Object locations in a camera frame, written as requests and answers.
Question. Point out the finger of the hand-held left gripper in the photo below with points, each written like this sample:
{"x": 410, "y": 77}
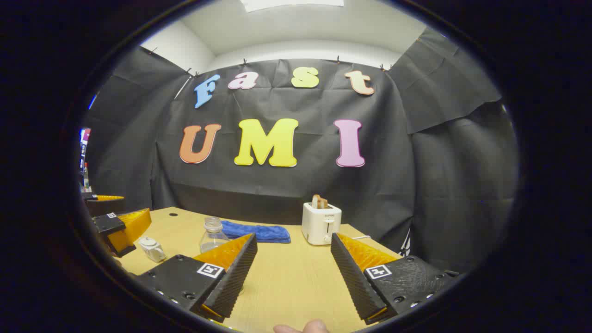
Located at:
{"x": 106, "y": 206}
{"x": 108, "y": 223}

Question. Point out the computer monitor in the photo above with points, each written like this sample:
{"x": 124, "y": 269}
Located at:
{"x": 84, "y": 138}

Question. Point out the white teacup lid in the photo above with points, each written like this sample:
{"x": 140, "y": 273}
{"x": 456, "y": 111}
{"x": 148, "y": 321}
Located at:
{"x": 148, "y": 241}

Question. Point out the white teacup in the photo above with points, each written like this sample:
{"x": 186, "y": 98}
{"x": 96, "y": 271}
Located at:
{"x": 155, "y": 254}

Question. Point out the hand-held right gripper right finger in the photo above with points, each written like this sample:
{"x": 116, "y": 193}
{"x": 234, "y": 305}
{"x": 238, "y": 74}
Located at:
{"x": 354, "y": 286}

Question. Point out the brown bread slice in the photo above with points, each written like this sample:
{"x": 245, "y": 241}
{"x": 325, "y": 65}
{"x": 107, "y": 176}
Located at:
{"x": 319, "y": 201}

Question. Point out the white toaster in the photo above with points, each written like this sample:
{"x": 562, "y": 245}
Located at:
{"x": 319, "y": 226}

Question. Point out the blue towel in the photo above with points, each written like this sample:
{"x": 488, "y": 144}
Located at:
{"x": 263, "y": 232}

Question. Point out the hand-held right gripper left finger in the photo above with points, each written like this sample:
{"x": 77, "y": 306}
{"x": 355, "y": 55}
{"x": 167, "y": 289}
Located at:
{"x": 236, "y": 282}

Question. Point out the black backdrop cloth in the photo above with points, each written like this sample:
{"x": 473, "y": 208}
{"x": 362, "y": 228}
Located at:
{"x": 277, "y": 189}

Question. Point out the red cap plastic bottle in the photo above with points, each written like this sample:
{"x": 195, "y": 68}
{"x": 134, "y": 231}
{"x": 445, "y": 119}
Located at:
{"x": 86, "y": 178}

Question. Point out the green label water bottle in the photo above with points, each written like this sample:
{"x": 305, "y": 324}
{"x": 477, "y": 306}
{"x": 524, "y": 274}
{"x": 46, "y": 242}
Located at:
{"x": 212, "y": 238}

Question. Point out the ceiling light panel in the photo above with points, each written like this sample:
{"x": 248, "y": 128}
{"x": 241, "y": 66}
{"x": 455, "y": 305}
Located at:
{"x": 291, "y": 3}

